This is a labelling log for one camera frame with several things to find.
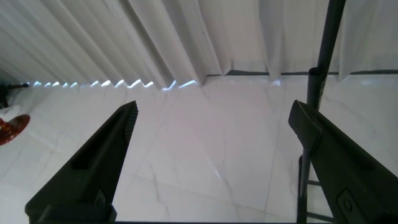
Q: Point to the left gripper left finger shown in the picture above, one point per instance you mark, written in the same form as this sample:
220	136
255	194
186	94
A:
74	186

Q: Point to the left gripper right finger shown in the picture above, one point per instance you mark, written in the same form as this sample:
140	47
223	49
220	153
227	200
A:
357	186

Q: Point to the black clothes rack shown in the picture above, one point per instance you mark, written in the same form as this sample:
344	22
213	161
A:
329	37

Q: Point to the brown round stand base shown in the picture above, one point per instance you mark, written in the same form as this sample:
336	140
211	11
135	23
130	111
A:
12	129

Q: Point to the white curtain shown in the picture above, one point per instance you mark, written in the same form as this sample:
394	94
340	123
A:
155	31

